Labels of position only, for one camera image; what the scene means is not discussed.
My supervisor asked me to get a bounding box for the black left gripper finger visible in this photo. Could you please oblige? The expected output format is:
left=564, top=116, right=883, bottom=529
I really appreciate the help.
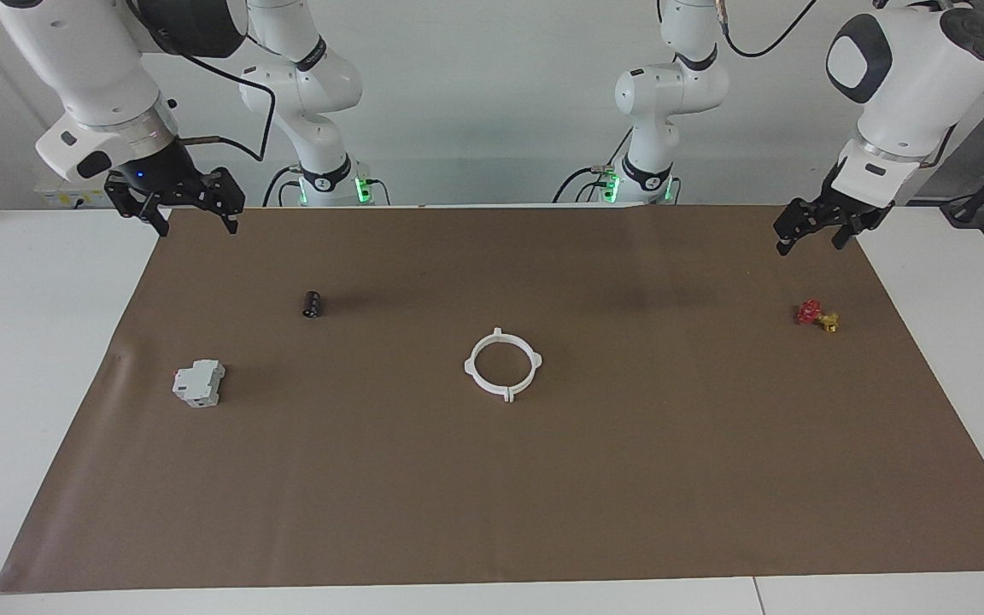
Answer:
left=831, top=212, right=868, bottom=252
left=773, top=197, right=828, bottom=257

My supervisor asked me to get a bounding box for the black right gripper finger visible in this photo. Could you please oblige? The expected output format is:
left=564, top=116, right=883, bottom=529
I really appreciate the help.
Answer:
left=105, top=181, right=171, bottom=239
left=201, top=167, right=248, bottom=236

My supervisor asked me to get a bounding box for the white box with yellow label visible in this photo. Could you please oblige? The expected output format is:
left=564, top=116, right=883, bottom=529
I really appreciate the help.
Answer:
left=35, top=175, right=113, bottom=210

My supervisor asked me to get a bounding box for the red and yellow valve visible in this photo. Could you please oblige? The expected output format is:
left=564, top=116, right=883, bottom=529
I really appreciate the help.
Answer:
left=795, top=299, right=841, bottom=334

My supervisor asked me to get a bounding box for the white circuit breaker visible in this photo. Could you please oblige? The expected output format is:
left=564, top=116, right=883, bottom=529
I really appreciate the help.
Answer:
left=172, top=359, right=226, bottom=408

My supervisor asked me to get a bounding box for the brown paper mat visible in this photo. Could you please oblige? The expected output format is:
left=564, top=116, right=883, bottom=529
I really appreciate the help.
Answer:
left=0, top=203, right=984, bottom=595

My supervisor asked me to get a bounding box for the black base cable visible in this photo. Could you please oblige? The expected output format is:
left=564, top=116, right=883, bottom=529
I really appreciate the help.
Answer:
left=552, top=128, right=631, bottom=206
left=263, top=167, right=301, bottom=208

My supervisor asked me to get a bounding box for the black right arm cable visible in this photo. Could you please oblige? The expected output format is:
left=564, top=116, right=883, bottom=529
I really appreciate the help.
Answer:
left=172, top=51, right=277, bottom=163

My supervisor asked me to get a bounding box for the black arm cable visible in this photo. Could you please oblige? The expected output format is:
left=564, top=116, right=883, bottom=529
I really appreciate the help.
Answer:
left=172, top=51, right=277, bottom=163
left=718, top=0, right=817, bottom=59

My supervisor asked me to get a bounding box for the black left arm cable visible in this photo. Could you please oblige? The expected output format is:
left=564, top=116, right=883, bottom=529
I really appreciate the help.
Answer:
left=718, top=0, right=817, bottom=59

